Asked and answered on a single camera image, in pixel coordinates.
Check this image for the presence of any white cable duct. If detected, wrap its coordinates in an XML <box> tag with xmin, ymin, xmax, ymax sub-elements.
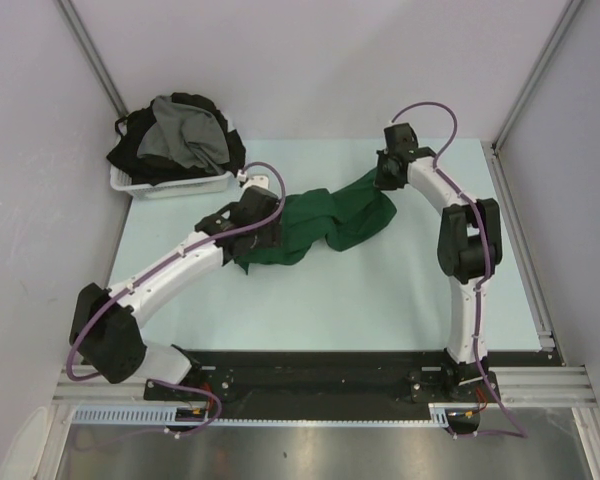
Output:
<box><xmin>72</xmin><ymin>403</ymin><xmax>454</xmax><ymax>429</ymax></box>

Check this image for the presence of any white plastic laundry basket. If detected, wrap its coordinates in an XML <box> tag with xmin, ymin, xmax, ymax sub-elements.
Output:
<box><xmin>110</xmin><ymin>166</ymin><xmax>233</xmax><ymax>200</ymax></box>

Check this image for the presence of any left aluminium corner post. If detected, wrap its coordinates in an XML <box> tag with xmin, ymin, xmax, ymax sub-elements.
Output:
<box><xmin>54</xmin><ymin>0</ymin><xmax>129</xmax><ymax>136</ymax></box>

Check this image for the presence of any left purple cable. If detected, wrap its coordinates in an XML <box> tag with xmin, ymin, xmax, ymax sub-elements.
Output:
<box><xmin>65</xmin><ymin>162</ymin><xmax>225</xmax><ymax>444</ymax></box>

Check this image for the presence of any aluminium corner post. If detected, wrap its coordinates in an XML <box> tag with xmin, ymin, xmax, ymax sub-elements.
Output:
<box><xmin>54</xmin><ymin>0</ymin><xmax>129</xmax><ymax>136</ymax></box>
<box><xmin>491</xmin><ymin>0</ymin><xmax>588</xmax><ymax>153</ymax></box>

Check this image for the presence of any grey t shirt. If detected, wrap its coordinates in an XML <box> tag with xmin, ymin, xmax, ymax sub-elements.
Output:
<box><xmin>137</xmin><ymin>93</ymin><xmax>230</xmax><ymax>175</ymax></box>

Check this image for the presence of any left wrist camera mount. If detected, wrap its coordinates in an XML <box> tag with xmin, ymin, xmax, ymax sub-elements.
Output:
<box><xmin>236</xmin><ymin>170</ymin><xmax>270</xmax><ymax>190</ymax></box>

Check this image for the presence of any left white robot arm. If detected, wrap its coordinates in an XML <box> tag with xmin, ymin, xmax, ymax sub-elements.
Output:
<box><xmin>69</xmin><ymin>186</ymin><xmax>283</xmax><ymax>400</ymax></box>

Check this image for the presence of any green t shirt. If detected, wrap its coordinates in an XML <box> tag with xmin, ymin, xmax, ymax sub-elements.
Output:
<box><xmin>235</xmin><ymin>169</ymin><xmax>397</xmax><ymax>272</ymax></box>

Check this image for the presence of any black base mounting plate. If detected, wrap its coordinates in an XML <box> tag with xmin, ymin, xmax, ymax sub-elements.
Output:
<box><xmin>81</xmin><ymin>349</ymin><xmax>565</xmax><ymax>435</ymax></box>

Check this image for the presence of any black t shirt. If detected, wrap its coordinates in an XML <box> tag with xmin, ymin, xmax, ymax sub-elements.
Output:
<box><xmin>107</xmin><ymin>92</ymin><xmax>246</xmax><ymax>186</ymax></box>

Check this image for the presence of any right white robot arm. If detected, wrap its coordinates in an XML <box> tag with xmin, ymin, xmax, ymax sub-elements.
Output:
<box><xmin>374</xmin><ymin>123</ymin><xmax>503</xmax><ymax>401</ymax></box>

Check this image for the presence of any right aluminium corner post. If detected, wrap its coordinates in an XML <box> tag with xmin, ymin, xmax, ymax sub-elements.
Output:
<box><xmin>491</xmin><ymin>0</ymin><xmax>588</xmax><ymax>153</ymax></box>

